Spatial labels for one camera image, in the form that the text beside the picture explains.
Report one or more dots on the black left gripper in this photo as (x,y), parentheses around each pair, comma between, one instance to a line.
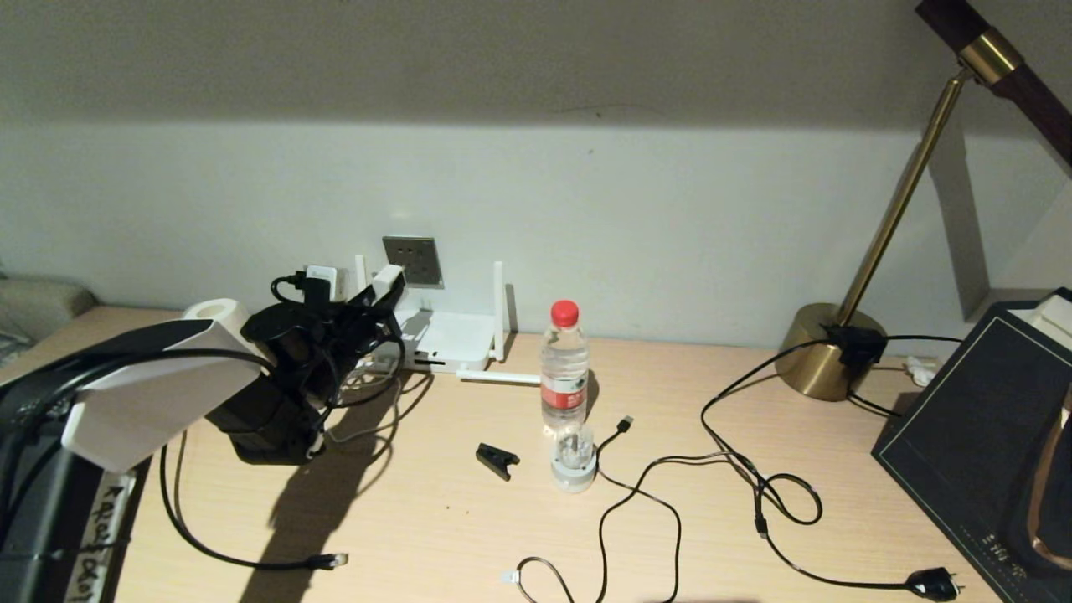
(293,343)

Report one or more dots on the white power adapter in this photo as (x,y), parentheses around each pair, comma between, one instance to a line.
(389,280)

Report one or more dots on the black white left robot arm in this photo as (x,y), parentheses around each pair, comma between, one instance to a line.
(151,394)

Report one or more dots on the white router with antennas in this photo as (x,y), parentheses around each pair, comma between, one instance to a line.
(456,339)

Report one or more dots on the small white round device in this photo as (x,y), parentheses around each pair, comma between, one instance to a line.
(574,475)

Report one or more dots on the white toilet paper roll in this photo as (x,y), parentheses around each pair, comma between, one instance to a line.
(213,311)

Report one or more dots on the small black plastic clip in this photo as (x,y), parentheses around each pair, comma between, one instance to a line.
(496,458)

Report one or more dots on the clear bottle with red cap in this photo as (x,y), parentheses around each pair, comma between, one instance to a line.
(564,368)

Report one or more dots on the grey pillow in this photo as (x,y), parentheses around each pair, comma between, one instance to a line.
(42,301)

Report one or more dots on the brass desk lamp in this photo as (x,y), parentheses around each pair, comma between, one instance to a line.
(825,373)

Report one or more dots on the small white crumpled item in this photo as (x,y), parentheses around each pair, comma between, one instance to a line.
(921,370)

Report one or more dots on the large black flat box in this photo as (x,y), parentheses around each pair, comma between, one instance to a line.
(963,444)

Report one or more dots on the white tissue box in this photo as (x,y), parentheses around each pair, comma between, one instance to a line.
(1053,322)

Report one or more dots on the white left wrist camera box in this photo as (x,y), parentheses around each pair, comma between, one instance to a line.
(328,280)

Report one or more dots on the grey wall socket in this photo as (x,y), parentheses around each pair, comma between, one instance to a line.
(423,260)

